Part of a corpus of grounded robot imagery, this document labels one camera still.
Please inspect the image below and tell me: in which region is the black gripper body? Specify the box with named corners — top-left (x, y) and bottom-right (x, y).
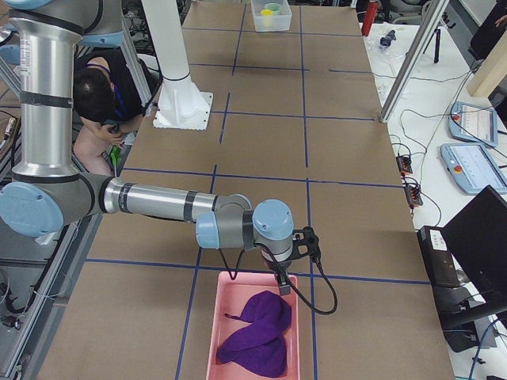
top-left (261, 226), bottom-right (320, 277)

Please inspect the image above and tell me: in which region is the purple microfiber cloth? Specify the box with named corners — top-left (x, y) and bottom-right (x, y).
top-left (216, 291), bottom-right (292, 378)

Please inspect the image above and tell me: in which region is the mint green bowl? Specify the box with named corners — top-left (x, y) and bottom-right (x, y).
top-left (263, 2), bottom-right (281, 16)

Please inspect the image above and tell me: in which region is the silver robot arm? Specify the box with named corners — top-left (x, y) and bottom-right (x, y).
top-left (1, 1), bottom-right (321, 295)

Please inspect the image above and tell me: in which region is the translucent plastic storage box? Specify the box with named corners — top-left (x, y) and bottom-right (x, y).
top-left (250, 0), bottom-right (292, 32)

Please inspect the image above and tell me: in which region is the pink plastic tray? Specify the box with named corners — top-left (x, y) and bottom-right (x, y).
top-left (206, 272), bottom-right (300, 379)

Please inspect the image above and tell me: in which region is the black monitor on stand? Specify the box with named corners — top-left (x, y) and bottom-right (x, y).
top-left (417, 185), bottom-right (506, 352)

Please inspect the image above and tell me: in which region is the near teach pendant tablet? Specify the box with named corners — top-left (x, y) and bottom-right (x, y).
top-left (440, 142), bottom-right (506, 195)

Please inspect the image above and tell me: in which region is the teach pendant tablet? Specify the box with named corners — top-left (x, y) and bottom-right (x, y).
top-left (448, 101), bottom-right (498, 148)
top-left (440, 142), bottom-right (506, 195)

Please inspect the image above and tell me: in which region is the far teach pendant tablet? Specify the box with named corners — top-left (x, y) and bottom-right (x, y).
top-left (448, 101), bottom-right (498, 148)

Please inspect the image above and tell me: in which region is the blue handheld tool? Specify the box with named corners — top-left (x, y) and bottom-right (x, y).
top-left (379, 29), bottom-right (397, 48)

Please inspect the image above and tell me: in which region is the red cylinder bottle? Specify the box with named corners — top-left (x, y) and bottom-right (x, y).
top-left (361, 0), bottom-right (379, 36)

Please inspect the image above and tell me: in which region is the seated person black shirt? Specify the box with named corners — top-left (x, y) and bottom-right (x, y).
top-left (73, 50), bottom-right (143, 176)

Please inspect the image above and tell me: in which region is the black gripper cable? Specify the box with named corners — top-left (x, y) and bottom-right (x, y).
top-left (219, 249), bottom-right (339, 316)

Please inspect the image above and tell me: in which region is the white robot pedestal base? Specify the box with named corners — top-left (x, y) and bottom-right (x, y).
top-left (142, 0), bottom-right (213, 131)

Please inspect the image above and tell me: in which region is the aluminium frame post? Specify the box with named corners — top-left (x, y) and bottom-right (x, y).
top-left (379, 0), bottom-right (449, 124)

